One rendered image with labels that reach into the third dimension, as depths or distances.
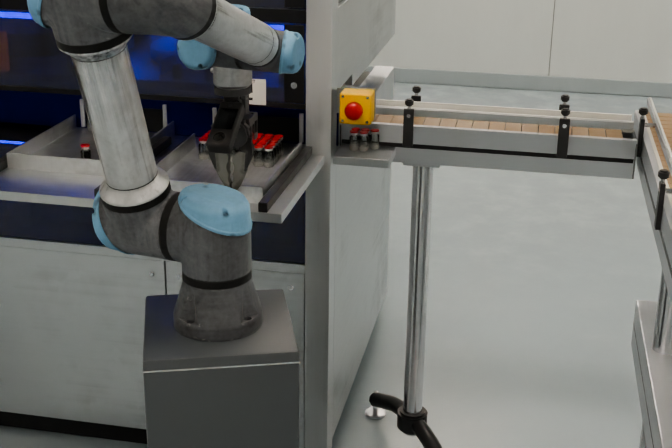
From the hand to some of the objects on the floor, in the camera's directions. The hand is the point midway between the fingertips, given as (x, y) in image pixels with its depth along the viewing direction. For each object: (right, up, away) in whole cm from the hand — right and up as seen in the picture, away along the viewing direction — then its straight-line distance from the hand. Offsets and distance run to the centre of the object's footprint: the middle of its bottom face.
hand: (231, 187), depth 203 cm
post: (+16, -74, +66) cm, 100 cm away
